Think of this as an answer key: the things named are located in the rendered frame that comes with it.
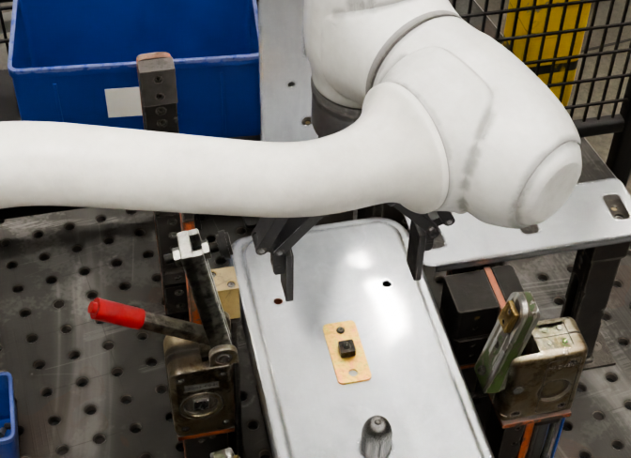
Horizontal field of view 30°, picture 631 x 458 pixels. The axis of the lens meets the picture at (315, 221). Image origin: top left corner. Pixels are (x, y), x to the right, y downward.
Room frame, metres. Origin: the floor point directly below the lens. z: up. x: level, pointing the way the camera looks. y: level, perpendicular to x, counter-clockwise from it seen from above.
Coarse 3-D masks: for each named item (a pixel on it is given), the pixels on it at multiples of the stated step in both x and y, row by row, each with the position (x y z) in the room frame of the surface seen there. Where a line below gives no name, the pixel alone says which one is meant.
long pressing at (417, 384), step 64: (256, 256) 0.94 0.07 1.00; (320, 256) 0.94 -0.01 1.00; (384, 256) 0.95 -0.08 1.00; (256, 320) 0.84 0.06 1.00; (320, 320) 0.85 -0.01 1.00; (384, 320) 0.85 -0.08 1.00; (256, 384) 0.76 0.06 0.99; (320, 384) 0.76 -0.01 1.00; (384, 384) 0.76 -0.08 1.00; (448, 384) 0.76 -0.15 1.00; (320, 448) 0.68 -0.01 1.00; (448, 448) 0.68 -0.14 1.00
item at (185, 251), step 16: (192, 240) 0.77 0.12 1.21; (224, 240) 0.76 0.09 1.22; (176, 256) 0.75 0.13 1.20; (192, 256) 0.75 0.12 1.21; (208, 256) 0.76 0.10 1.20; (224, 256) 0.76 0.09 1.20; (192, 272) 0.75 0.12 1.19; (208, 272) 0.75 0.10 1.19; (192, 288) 0.75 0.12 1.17; (208, 288) 0.75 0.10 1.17; (208, 304) 0.75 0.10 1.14; (208, 320) 0.75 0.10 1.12; (224, 320) 0.78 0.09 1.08; (208, 336) 0.75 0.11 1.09; (224, 336) 0.75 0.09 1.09
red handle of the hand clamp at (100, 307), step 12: (96, 300) 0.75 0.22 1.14; (108, 300) 0.75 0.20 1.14; (96, 312) 0.73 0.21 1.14; (108, 312) 0.74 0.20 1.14; (120, 312) 0.74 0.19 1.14; (132, 312) 0.75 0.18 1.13; (144, 312) 0.75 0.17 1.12; (120, 324) 0.74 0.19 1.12; (132, 324) 0.74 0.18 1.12; (144, 324) 0.74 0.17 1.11; (156, 324) 0.75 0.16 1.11; (168, 324) 0.75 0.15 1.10; (180, 324) 0.76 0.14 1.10; (192, 324) 0.77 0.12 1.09; (180, 336) 0.75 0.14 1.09; (192, 336) 0.75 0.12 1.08; (204, 336) 0.76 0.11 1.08
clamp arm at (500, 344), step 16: (512, 304) 0.79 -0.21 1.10; (528, 304) 0.78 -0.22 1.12; (512, 320) 0.77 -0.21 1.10; (528, 320) 0.77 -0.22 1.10; (496, 336) 0.79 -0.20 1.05; (512, 336) 0.77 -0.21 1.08; (528, 336) 0.77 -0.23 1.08; (496, 352) 0.78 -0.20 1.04; (512, 352) 0.77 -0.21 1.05; (480, 368) 0.78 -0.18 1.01; (496, 368) 0.77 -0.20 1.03; (480, 384) 0.77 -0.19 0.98; (496, 384) 0.77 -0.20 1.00
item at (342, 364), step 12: (336, 324) 0.84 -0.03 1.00; (348, 324) 0.84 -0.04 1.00; (336, 336) 0.82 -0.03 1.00; (348, 336) 0.82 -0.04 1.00; (336, 348) 0.81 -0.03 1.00; (360, 348) 0.81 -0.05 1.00; (336, 360) 0.79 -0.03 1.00; (348, 360) 0.79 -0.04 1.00; (360, 360) 0.79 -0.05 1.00; (336, 372) 0.77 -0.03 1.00; (348, 372) 0.77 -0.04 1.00; (360, 372) 0.77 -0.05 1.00
